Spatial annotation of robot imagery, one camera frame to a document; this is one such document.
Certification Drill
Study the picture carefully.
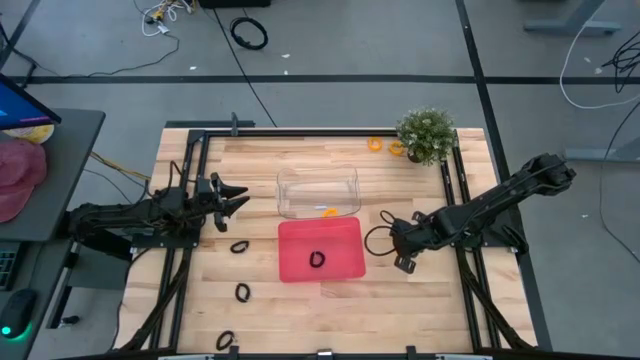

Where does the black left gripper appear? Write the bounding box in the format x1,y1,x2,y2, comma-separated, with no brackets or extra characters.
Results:
192,172,252,234

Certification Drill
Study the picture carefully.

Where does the small green potted plant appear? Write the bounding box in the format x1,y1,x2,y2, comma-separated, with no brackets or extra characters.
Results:
396,107,459,167

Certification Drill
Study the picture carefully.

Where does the red plastic tray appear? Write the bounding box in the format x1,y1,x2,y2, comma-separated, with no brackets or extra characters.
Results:
277,216,367,284

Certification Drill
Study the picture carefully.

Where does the clear plastic bin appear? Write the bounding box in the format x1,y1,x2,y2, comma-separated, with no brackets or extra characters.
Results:
276,166,363,220

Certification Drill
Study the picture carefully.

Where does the dark grey desk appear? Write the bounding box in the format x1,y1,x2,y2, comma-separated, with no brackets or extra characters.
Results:
0,108,107,244

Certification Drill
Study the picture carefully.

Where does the black floor box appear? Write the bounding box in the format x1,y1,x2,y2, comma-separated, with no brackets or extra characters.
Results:
198,0,272,9

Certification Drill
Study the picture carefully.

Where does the low dark side desk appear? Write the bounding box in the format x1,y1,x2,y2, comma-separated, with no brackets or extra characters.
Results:
0,238,76,360

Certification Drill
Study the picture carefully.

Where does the grey desk foot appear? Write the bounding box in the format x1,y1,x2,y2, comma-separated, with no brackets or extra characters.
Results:
523,0,624,37
562,134,640,164

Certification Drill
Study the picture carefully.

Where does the pink cap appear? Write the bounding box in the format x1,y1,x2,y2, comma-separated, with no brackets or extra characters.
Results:
0,138,49,225

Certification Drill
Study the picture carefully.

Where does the black computer monitor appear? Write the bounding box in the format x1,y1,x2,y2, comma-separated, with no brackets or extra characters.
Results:
0,73,63,132

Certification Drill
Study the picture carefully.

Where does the black keyboard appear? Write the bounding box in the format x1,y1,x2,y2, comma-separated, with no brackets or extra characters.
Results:
0,242,20,291

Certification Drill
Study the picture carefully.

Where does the black computer mouse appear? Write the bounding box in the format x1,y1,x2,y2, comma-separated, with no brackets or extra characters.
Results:
0,288,39,342

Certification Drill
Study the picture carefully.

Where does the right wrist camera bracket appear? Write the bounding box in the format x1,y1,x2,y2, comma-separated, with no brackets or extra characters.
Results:
393,253,419,275

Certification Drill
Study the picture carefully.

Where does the black aluminium table frame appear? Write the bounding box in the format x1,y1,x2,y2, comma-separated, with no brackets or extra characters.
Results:
114,128,539,360

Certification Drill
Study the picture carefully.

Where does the long black floor cable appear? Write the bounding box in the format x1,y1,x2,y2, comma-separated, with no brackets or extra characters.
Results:
213,7,279,128

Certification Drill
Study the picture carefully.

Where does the coiled black cable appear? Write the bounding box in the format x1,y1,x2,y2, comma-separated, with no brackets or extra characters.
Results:
229,16,270,51

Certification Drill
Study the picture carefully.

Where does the white and yellow cable bundle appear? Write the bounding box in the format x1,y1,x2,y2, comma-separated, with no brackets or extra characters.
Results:
141,0,194,37

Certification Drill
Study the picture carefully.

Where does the long white floor cable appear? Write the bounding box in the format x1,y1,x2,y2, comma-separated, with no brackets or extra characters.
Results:
559,19,640,111

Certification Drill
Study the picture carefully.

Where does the black cable tangle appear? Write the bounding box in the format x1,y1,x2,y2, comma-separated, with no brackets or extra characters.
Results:
602,29,640,94

